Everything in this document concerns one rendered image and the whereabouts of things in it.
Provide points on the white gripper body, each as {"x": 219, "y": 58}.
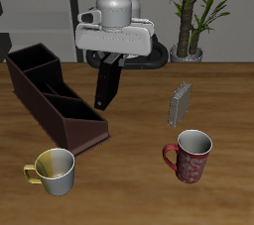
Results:
{"x": 112, "y": 40}

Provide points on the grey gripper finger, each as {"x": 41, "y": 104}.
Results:
{"x": 110, "y": 57}
{"x": 121, "y": 60}

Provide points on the black book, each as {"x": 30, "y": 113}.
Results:
{"x": 107, "y": 85}

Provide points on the dark brown desk caddy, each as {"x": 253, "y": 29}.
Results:
{"x": 53, "y": 98}

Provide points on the grey book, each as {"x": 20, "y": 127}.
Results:
{"x": 179, "y": 104}

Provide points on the pot plant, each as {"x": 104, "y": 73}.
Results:
{"x": 191, "y": 17}

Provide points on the red patterned mug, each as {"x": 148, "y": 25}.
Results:
{"x": 189, "y": 157}

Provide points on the white and yellow mug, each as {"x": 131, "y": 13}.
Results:
{"x": 54, "y": 171}

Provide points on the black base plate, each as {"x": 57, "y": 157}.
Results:
{"x": 155, "y": 57}

